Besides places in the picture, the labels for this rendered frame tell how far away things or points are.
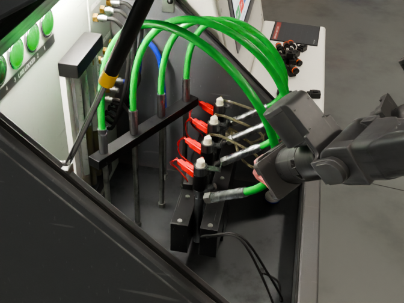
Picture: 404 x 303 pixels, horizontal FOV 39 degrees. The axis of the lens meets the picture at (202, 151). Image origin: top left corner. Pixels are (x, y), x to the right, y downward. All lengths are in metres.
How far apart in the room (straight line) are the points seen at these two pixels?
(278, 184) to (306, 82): 0.88
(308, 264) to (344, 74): 2.86
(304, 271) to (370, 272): 1.39
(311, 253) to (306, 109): 0.50
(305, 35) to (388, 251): 1.11
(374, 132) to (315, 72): 1.10
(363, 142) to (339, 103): 2.93
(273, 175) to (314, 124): 0.14
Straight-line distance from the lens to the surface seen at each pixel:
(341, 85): 3.80
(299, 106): 0.74
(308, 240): 1.21
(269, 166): 0.85
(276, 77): 1.08
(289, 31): 2.01
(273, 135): 0.88
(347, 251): 2.58
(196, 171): 1.12
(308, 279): 1.14
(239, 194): 0.98
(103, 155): 1.16
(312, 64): 1.81
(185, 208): 1.20
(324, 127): 0.75
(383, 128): 0.68
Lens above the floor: 1.79
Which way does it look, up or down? 36 degrees down
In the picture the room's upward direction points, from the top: 3 degrees clockwise
